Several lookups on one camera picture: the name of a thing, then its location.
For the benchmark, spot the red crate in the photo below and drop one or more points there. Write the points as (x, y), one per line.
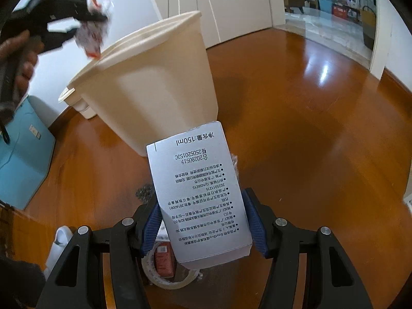
(340, 10)

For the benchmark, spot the clear tape roll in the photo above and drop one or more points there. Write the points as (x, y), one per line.
(167, 284)

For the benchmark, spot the blue cabinet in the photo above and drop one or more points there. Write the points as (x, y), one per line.
(325, 1)

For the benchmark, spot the cream plastic waste bin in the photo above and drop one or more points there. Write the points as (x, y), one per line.
(154, 87)

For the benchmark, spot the blue storage box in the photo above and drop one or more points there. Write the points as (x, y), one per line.
(22, 154)

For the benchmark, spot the red white wrapper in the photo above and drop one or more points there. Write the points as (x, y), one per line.
(95, 32)

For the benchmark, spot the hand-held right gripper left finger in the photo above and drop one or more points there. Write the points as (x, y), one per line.
(151, 228)

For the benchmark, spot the small red box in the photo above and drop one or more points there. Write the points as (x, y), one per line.
(164, 259)

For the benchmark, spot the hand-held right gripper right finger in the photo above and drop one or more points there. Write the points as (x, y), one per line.
(256, 228)

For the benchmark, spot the white left slipper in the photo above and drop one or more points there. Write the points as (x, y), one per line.
(59, 241)

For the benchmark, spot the white printed carton box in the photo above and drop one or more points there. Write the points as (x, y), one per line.
(199, 199)

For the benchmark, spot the yellow bag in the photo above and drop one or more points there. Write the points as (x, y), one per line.
(368, 25)

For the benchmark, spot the dark debris clump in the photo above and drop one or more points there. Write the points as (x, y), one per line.
(144, 192)

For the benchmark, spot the small cream bin with lid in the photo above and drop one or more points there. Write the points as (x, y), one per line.
(83, 111)

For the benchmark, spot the white door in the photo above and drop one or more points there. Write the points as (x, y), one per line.
(231, 3)

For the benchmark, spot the person's left hand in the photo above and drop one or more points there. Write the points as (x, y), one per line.
(22, 64)

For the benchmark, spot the clear plastic wrapper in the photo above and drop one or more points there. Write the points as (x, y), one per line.
(235, 167)

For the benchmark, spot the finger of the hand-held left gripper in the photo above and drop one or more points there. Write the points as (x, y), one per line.
(80, 6)
(62, 30)

